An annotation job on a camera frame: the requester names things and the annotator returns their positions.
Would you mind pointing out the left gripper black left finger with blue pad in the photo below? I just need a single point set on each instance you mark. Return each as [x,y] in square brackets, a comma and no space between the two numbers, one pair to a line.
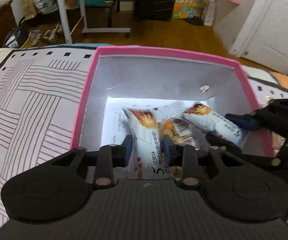
[97,167]

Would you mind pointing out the striped white bed sheet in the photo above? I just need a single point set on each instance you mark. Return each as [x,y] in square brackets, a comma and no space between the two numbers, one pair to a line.
[40,91]

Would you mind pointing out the pink storage box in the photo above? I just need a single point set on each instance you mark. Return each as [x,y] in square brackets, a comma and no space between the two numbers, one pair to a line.
[158,73]

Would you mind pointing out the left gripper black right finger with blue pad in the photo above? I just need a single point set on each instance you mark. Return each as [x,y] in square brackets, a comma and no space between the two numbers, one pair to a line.
[223,157]

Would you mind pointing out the white snack bar wrapper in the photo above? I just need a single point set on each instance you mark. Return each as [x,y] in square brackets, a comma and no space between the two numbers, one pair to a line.
[209,121]

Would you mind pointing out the colourful gift bag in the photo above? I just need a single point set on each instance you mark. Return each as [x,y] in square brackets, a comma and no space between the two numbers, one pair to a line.
[183,9]

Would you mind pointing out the wooden side table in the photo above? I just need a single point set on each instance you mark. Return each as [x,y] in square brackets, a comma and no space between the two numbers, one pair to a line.
[113,6]

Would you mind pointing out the clear bag orange nuts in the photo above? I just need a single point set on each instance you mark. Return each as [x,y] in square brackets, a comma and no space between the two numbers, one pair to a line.
[181,132]

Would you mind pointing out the white blue snack bar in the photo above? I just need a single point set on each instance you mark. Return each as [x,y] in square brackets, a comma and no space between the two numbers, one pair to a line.
[146,161]

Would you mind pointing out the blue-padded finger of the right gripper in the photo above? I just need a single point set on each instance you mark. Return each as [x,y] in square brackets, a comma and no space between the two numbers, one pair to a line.
[245,122]

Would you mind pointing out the white door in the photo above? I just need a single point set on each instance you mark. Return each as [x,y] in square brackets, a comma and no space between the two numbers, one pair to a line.
[264,37]

